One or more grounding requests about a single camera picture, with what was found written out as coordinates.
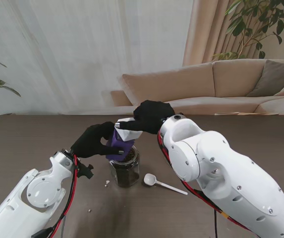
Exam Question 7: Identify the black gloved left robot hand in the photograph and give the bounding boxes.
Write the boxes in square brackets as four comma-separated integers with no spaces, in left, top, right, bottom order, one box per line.
[70,121,125,159]

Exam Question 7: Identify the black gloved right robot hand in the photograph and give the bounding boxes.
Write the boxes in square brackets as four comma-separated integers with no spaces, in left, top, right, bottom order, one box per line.
[115,100,176,135]

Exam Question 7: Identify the purple coffee jar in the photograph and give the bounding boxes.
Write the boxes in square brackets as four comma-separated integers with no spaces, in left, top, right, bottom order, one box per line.
[106,128,134,161]

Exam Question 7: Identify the white square jar cap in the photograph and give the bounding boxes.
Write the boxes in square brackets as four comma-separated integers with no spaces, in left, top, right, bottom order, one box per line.
[114,118,142,142]

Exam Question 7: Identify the glass jar of coffee beans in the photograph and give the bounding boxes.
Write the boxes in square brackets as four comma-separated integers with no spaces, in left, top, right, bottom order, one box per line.
[109,145,141,188]

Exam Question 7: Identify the beige sofa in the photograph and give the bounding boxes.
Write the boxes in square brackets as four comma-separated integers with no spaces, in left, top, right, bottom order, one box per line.
[110,59,284,122]

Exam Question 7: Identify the white plastic spoon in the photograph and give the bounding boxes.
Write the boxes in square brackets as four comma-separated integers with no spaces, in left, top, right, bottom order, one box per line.
[143,173,188,195]

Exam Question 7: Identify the white sheer curtain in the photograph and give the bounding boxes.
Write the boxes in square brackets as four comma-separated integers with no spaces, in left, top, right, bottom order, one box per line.
[0,0,194,116]

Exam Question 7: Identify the beige pleated curtain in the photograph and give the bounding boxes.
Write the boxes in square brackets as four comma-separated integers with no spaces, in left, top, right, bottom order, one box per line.
[182,0,266,66]

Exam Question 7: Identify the grey sofa cushion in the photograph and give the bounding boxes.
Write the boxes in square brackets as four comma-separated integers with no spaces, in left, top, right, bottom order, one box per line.
[247,59,284,97]

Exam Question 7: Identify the tall green leafy plant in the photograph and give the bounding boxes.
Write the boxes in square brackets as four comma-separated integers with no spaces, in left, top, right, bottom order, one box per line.
[212,0,284,61]

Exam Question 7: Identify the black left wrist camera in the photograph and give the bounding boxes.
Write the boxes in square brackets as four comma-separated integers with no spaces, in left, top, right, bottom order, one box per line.
[76,163,95,179]

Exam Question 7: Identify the red black left arm cables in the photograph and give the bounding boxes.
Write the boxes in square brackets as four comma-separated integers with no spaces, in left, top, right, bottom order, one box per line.
[31,155,81,238]

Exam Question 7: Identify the red black arm cables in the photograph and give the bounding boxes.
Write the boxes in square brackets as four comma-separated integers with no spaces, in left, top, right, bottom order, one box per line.
[156,131,251,238]
[31,155,81,238]

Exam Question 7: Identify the red black right arm cables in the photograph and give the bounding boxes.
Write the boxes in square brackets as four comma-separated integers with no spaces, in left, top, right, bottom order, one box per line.
[156,131,251,238]

